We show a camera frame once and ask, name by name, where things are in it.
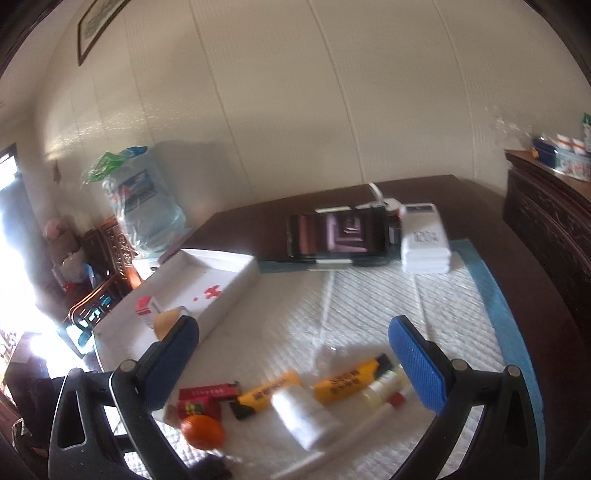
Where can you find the tan sponge block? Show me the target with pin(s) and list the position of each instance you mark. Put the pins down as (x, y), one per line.
(168, 323)

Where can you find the red and white small box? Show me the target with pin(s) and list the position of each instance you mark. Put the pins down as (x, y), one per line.
(147, 310)

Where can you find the yellow lighter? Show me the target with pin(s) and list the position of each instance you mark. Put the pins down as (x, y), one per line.
(348, 381)
(265, 394)

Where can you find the orange mandarin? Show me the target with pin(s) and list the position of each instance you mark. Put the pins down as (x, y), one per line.
(202, 431)

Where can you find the white quilted mat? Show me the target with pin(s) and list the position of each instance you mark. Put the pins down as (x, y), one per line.
(369, 314)

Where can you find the dark carved wooden cabinet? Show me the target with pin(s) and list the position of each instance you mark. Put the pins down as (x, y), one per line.
(545, 217)

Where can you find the green and white bottle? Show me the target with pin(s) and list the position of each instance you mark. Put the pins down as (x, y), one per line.
(586, 131)

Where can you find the patterned tin box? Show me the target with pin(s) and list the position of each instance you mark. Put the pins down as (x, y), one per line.
(573, 164)

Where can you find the large white bottle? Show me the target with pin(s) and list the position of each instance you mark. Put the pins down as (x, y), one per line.
(304, 417)

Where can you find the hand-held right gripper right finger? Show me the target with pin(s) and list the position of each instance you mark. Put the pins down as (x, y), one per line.
(415, 364)

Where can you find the small white bottle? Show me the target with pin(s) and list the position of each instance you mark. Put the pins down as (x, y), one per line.
(381, 390)

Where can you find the blue tin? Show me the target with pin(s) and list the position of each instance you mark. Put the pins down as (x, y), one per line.
(545, 148)

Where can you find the clear blue water jug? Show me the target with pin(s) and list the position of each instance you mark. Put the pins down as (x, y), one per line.
(147, 207)

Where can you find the framed wall picture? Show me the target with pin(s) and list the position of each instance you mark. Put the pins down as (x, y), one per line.
(94, 25)

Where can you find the carved wooden chair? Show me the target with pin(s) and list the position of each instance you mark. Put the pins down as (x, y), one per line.
(115, 249)

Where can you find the white shallow tray box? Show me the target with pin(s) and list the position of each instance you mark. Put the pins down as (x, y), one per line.
(194, 277)

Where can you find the plain red box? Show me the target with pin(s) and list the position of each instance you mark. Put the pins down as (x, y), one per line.
(210, 391)

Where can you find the green plastic bag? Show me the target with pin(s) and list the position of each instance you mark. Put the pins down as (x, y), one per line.
(108, 164)

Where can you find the white power adapter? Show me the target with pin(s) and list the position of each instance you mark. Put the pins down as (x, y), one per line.
(425, 242)

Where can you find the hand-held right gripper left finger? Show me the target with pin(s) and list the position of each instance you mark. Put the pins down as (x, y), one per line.
(173, 350)

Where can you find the black smartphone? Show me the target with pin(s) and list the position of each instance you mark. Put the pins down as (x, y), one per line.
(339, 233)

